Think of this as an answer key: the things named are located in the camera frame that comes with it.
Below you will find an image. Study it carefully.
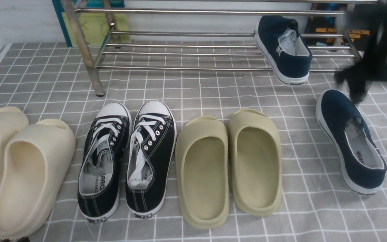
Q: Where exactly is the olive foam slipper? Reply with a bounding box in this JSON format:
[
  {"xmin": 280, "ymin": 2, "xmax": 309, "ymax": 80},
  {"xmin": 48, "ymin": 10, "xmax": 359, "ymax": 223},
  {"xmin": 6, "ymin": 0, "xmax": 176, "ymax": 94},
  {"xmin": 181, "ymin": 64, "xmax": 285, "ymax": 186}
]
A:
[
  {"xmin": 228, "ymin": 108, "xmax": 283, "ymax": 216},
  {"xmin": 175, "ymin": 116, "xmax": 230, "ymax": 229}
]

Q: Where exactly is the right olive foam slipper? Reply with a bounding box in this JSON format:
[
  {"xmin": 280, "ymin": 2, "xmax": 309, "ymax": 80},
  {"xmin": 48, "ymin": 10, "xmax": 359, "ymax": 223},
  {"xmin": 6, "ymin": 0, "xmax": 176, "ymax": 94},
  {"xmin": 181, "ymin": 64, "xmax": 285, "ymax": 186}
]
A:
[{"xmin": 228, "ymin": 108, "xmax": 283, "ymax": 216}]

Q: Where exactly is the right cream foam slipper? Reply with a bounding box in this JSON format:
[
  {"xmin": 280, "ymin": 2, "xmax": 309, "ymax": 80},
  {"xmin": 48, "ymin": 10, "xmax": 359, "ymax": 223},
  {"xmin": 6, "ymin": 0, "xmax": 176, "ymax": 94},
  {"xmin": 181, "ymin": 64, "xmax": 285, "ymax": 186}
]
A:
[{"xmin": 0, "ymin": 119, "xmax": 76, "ymax": 239}]

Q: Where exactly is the right black canvas sneaker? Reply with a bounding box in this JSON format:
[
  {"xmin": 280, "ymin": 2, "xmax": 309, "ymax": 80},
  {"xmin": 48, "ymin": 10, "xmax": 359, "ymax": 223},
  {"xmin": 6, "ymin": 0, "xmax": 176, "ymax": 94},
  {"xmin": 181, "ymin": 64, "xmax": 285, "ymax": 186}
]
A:
[{"xmin": 125, "ymin": 100, "xmax": 177, "ymax": 219}]

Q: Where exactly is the grey checked tablecloth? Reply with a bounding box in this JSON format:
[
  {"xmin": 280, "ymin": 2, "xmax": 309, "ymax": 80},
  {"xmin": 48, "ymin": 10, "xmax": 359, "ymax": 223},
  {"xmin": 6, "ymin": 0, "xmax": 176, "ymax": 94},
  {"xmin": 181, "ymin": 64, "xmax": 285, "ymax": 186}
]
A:
[{"xmin": 0, "ymin": 43, "xmax": 387, "ymax": 242}]

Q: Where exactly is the left black canvas sneaker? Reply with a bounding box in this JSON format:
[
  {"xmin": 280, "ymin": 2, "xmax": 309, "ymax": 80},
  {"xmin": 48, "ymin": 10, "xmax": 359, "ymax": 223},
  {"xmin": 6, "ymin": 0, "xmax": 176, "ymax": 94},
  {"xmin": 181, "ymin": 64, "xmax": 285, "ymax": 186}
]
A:
[{"xmin": 77, "ymin": 103, "xmax": 132, "ymax": 223}]

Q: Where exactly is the black image processing book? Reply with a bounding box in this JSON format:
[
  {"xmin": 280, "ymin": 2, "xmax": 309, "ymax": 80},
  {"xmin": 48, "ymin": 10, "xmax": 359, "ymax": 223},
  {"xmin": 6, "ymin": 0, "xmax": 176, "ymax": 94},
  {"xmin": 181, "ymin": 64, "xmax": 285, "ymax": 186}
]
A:
[{"xmin": 305, "ymin": 3, "xmax": 376, "ymax": 52}]

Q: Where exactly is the black blurred gripper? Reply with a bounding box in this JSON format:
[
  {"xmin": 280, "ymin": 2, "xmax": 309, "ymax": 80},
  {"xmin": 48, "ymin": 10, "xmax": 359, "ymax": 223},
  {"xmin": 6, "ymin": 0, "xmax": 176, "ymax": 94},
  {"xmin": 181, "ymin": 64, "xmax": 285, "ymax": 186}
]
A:
[{"xmin": 335, "ymin": 0, "xmax": 387, "ymax": 104}]

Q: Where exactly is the black canvas sneaker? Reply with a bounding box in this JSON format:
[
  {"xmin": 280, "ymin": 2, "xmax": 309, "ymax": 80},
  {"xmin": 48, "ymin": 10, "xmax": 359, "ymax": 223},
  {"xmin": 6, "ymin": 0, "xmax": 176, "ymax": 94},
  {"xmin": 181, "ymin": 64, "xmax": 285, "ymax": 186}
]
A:
[
  {"xmin": 125, "ymin": 100, "xmax": 177, "ymax": 219},
  {"xmin": 77, "ymin": 103, "xmax": 132, "ymax": 223}
]

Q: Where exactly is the stainless steel shoe rack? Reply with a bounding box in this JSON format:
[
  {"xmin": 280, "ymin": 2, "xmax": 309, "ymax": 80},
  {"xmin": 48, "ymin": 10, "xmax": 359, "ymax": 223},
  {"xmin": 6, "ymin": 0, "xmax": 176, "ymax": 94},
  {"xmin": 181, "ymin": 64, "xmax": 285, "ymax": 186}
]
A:
[{"xmin": 61, "ymin": 0, "xmax": 384, "ymax": 97}]

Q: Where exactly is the navy slip-on shoe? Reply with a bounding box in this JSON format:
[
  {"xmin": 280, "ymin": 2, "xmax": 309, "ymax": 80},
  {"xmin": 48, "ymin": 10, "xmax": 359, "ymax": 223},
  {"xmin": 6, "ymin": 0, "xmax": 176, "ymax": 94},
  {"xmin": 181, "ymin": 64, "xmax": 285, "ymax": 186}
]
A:
[
  {"xmin": 316, "ymin": 89, "xmax": 387, "ymax": 196},
  {"xmin": 254, "ymin": 15, "xmax": 313, "ymax": 86}
]

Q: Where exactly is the left olive foam slipper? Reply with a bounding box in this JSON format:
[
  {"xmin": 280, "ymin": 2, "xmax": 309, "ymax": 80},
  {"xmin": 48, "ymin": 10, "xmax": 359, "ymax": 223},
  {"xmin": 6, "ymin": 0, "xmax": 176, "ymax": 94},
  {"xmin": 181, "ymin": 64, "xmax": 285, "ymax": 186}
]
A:
[{"xmin": 175, "ymin": 116, "xmax": 230, "ymax": 229}]

